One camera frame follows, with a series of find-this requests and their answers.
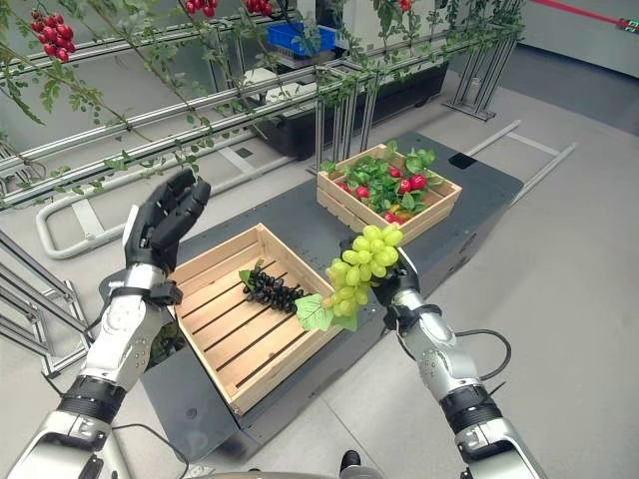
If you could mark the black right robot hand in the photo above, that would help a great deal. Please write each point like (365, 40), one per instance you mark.
(399, 279)

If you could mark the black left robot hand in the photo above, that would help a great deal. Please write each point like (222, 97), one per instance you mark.
(165, 219)

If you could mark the green grape bunch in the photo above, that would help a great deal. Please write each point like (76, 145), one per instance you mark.
(362, 272)

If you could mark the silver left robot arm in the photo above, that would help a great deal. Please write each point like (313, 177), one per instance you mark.
(85, 379)

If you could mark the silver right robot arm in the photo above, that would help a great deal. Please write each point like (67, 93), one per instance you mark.
(464, 389)

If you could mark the dark grey platform cart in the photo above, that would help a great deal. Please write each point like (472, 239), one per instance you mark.
(474, 244)

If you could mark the wooden slat crate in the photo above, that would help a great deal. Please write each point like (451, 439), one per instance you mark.
(249, 319)
(344, 204)

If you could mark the red radish bunch with leaves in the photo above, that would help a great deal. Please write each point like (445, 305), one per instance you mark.
(394, 182)

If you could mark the black grape bunch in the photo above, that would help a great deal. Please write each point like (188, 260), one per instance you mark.
(272, 292)

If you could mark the aluminium support stand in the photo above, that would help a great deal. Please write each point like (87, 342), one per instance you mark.
(479, 75)
(35, 309)

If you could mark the black robot foot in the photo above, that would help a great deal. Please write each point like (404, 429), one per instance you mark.
(350, 461)

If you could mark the black planter trough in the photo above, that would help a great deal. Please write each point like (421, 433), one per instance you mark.
(399, 85)

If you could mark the red cherry tomato cluster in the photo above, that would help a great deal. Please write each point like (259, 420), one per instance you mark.
(404, 5)
(259, 6)
(54, 36)
(201, 6)

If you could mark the blue plastic bin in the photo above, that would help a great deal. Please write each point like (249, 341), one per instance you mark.
(294, 37)

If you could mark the grey tubular floor frame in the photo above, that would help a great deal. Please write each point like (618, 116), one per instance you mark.
(75, 224)

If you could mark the aluminium rail frame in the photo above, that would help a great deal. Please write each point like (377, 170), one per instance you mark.
(150, 117)

